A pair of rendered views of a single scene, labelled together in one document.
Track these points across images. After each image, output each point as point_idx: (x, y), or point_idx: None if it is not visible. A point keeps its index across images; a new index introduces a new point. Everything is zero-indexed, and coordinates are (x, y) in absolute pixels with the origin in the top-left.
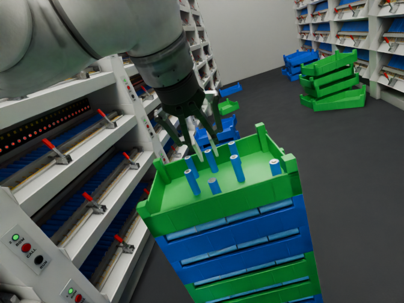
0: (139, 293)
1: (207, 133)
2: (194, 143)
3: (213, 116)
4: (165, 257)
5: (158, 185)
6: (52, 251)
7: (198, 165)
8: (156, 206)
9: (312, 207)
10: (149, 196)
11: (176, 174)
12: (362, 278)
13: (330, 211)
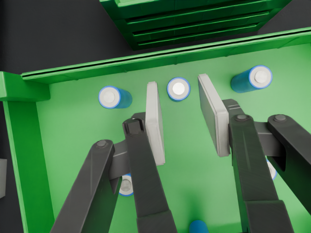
0: (3, 119)
1: (219, 129)
2: (163, 162)
3: (299, 169)
4: (30, 64)
5: (27, 149)
6: None
7: (130, 68)
8: (43, 216)
9: (287, 8)
10: (26, 231)
11: (62, 79)
12: None
13: (309, 23)
